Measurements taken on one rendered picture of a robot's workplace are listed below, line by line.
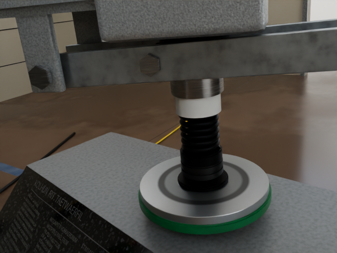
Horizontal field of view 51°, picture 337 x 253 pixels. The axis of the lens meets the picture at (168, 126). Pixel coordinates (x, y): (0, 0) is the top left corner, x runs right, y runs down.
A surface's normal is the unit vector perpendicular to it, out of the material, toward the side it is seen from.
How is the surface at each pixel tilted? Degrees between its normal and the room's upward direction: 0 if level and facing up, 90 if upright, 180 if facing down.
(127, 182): 0
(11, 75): 90
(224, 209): 0
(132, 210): 0
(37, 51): 90
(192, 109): 90
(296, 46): 90
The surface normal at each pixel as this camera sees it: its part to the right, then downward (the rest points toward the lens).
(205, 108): 0.26, 0.31
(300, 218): -0.09, -0.94
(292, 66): -0.23, 0.36
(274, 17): -0.56, 0.33
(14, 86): 0.82, 0.12
